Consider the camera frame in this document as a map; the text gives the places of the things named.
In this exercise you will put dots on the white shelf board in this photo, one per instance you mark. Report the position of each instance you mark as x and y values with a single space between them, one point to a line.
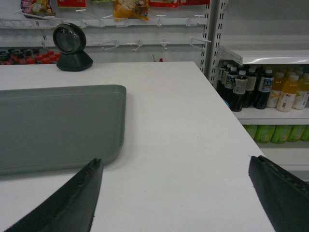
265 53
272 116

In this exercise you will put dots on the white middle shelf board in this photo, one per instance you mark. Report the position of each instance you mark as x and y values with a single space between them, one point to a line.
272 116

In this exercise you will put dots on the dark tea bottle middle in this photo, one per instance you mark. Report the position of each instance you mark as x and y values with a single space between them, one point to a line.
251 77

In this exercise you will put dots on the orange snack bag hanging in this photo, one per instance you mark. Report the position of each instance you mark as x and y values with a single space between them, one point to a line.
131 9

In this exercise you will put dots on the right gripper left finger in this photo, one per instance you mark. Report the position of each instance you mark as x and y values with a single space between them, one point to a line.
71 208

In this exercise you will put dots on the dark tea bottle left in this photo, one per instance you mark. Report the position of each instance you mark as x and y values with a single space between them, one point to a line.
238 92

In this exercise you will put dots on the white checkout counter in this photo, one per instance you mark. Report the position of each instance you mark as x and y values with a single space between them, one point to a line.
184 163

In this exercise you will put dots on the green drink bottle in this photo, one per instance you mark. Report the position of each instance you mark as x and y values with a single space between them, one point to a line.
264 133

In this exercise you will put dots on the black barcode scanner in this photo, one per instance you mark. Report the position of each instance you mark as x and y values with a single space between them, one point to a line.
71 41

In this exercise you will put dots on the dark tea bottle right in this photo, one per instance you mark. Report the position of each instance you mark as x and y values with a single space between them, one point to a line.
263 90

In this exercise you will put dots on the orange juice bottle right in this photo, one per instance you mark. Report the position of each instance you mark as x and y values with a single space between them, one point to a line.
302 93

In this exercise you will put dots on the grey-silver plastic tray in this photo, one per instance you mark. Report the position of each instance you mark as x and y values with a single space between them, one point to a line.
60 127

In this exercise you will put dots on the dark tea bottle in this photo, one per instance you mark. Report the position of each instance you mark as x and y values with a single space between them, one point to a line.
263 90
238 92
251 77

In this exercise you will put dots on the orange juice bottle front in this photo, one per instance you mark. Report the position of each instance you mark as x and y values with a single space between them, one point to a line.
288 94

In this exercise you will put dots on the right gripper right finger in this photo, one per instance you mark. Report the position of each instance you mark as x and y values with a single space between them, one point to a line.
284 197

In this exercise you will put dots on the white top shelf board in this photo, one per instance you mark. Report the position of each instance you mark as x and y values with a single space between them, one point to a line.
265 53

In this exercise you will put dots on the orange juice bottle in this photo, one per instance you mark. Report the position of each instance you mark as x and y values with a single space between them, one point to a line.
302 93
288 94
275 90

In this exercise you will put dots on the orange juice bottle left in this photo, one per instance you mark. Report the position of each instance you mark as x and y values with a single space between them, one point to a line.
275 90

